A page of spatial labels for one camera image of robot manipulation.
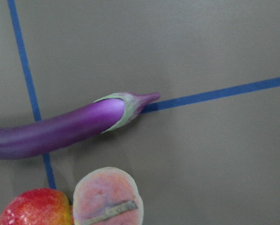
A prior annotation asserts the pink green toy peach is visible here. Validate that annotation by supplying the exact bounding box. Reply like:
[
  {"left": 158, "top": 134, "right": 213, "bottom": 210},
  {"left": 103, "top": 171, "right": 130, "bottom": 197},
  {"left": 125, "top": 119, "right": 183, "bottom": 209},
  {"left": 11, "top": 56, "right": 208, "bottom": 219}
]
[{"left": 73, "top": 167, "right": 144, "bottom": 225}]

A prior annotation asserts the purple toy eggplant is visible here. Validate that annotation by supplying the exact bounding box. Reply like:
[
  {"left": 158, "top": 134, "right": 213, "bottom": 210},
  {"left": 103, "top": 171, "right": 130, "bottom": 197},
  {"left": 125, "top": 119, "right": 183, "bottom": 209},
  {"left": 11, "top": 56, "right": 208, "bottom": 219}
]
[{"left": 0, "top": 92, "right": 160, "bottom": 159}]

